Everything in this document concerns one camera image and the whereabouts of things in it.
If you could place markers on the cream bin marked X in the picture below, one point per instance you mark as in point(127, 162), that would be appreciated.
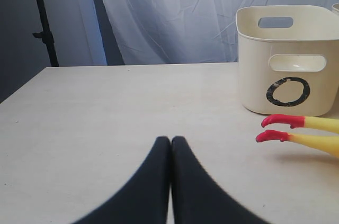
point(335, 8)

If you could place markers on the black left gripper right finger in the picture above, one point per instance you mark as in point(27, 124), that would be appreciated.
point(196, 197)

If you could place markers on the black light stand pole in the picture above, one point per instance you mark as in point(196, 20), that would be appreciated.
point(46, 35)

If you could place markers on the cream bin marked O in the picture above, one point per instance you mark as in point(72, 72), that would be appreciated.
point(287, 59)

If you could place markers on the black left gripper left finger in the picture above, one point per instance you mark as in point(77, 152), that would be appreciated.
point(144, 198)

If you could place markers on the white backdrop curtain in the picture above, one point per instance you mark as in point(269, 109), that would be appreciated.
point(137, 32)

